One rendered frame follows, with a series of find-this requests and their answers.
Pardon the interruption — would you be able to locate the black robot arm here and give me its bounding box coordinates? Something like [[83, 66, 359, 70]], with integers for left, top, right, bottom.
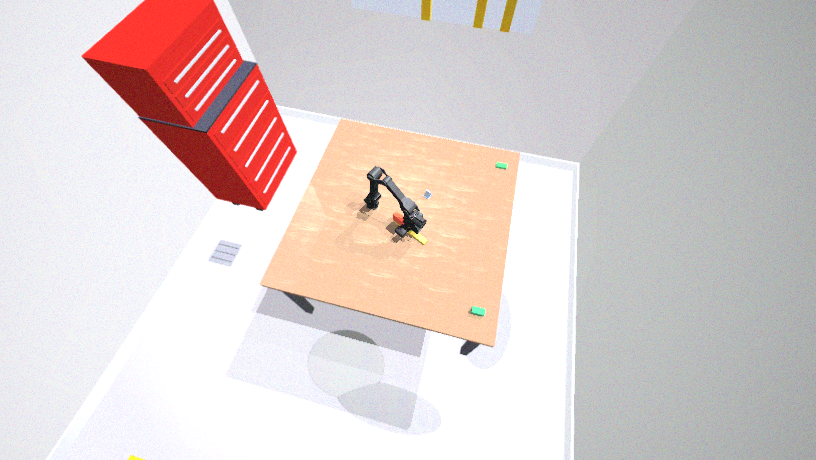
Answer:
[[364, 166, 427, 234]]

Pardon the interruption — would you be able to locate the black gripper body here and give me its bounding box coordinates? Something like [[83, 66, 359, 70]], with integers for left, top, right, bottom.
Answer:
[[395, 212, 423, 237]]

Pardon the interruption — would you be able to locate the yellow bar with red cube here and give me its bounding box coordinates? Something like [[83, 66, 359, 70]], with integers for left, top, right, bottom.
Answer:
[[393, 211, 428, 245]]

